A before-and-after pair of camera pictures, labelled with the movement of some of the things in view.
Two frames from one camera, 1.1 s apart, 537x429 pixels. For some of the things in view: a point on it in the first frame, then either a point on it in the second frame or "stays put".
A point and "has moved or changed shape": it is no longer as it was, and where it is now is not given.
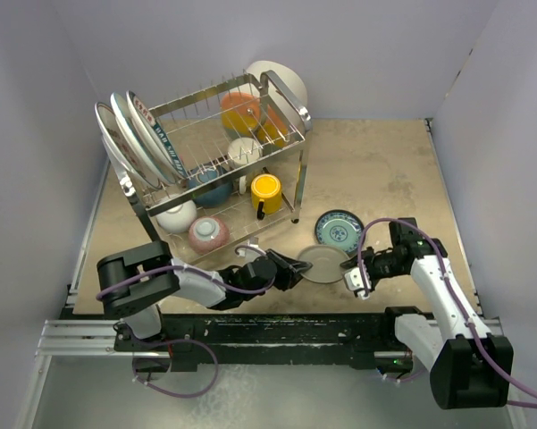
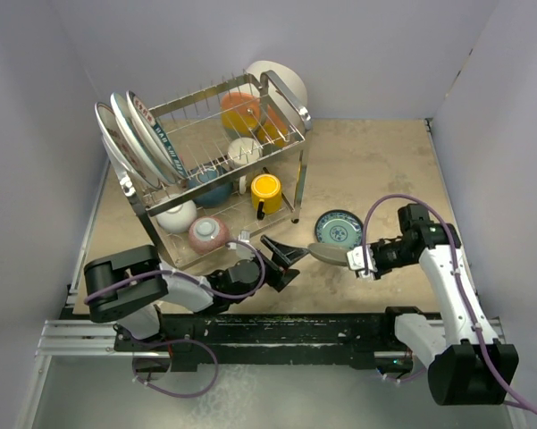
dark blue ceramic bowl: x=213 y=197 stays put
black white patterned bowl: x=207 y=234 stays put
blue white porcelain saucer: x=339 y=228 stays put
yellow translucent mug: x=266 y=195 stays put
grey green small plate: x=326 y=262 has moved or changed shape
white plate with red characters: x=157 y=141 -> x=121 y=147
